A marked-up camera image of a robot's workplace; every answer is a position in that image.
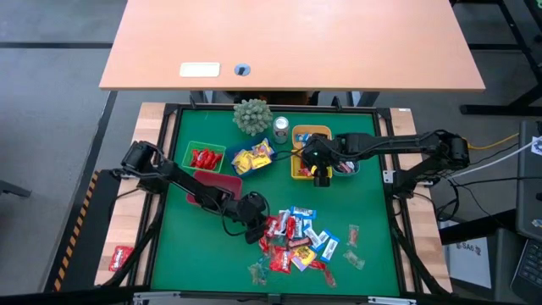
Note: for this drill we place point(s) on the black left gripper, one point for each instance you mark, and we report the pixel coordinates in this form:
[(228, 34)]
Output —
[(252, 208)]

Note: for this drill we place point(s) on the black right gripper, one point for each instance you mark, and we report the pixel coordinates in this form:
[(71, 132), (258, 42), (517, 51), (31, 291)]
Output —
[(319, 152)]

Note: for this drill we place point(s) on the red candy packet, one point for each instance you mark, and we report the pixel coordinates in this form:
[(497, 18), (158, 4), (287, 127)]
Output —
[(271, 226), (263, 245), (305, 171), (291, 227)]

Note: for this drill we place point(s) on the brown candy bar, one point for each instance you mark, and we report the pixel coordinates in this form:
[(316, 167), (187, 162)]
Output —
[(347, 166)]

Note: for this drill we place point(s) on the blue white candy bar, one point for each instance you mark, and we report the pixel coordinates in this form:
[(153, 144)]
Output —
[(307, 224), (329, 250), (324, 237), (302, 137), (302, 212)]

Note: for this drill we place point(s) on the red Skittles packet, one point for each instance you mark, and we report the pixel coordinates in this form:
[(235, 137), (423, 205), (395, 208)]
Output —
[(280, 260), (206, 159), (217, 160), (196, 157), (120, 257)]

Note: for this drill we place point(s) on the blue plastic bin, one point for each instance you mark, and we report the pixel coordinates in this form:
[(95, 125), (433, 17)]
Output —
[(230, 152)]

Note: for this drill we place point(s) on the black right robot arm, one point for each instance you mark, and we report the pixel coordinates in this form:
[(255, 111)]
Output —
[(402, 144)]

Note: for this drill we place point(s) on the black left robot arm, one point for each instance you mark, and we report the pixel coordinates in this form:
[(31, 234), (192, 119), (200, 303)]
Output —
[(186, 182)]

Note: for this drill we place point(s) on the clear teal candy wrapper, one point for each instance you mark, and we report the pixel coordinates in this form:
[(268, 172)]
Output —
[(263, 271)]

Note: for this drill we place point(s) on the clear gummy candy wrapper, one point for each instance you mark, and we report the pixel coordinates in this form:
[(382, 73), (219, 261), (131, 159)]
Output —
[(254, 275)]

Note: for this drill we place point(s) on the yellow purple candy packet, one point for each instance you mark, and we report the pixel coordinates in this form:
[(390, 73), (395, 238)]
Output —
[(302, 256)]

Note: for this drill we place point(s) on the clear red candy wrapper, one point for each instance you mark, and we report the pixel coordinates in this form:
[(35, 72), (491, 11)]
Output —
[(329, 278), (352, 236)]

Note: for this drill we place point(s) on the small red candy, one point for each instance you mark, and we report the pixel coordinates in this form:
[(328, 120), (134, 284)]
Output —
[(316, 264)]

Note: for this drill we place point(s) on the clear green candy wrapper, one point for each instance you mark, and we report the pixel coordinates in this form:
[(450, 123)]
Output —
[(353, 259)]

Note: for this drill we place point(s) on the small teal plastic bin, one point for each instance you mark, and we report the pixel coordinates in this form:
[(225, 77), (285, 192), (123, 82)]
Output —
[(351, 173)]

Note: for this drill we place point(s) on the yellow plastic basket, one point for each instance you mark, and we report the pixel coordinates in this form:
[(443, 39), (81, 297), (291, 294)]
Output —
[(295, 165)]

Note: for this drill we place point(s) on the brown PayDay bar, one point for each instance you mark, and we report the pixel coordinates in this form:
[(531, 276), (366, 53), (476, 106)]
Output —
[(300, 242)]

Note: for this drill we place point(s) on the orange plastic bin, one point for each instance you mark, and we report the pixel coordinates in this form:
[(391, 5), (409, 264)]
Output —
[(322, 129)]

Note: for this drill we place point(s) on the pink plastic bin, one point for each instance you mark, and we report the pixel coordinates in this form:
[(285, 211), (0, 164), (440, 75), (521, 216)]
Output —
[(224, 182)]

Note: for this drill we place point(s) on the silver Diet Coke can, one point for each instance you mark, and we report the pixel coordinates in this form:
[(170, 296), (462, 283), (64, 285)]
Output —
[(280, 129)]

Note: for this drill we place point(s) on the green table mat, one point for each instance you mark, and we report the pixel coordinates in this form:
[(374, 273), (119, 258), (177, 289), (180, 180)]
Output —
[(190, 254)]

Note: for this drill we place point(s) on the artificial green plant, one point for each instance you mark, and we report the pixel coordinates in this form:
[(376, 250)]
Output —
[(252, 116)]

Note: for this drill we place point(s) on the green plastic basket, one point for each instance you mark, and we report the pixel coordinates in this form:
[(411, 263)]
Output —
[(187, 166)]

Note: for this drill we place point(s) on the large tan wooden desk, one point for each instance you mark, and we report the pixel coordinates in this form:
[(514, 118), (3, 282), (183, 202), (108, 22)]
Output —
[(296, 38)]

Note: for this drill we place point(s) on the white rectangular desk plate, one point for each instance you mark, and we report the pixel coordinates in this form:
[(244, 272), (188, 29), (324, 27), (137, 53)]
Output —
[(200, 70)]

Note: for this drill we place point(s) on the black floor platform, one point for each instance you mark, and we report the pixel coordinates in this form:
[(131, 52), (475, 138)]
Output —
[(80, 254)]

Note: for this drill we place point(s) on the yellow black hazard tape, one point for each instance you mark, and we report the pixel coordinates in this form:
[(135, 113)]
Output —
[(74, 237)]

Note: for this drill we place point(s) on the black keyboard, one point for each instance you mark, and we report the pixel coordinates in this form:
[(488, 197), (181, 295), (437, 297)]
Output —
[(529, 267)]

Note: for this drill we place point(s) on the black furniture foot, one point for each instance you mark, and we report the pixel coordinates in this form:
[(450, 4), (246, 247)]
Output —
[(14, 189)]

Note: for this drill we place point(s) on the white corner bracket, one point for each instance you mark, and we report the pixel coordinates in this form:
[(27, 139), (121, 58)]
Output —
[(388, 176)]

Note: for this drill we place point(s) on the silver frame bracket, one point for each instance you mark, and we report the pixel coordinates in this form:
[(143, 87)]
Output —
[(154, 297), (391, 301)]

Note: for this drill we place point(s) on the black aluminium table frame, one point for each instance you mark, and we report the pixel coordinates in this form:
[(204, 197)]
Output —
[(203, 107)]

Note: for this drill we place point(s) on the black desk base frame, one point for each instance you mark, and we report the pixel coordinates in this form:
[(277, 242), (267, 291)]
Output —
[(487, 110)]

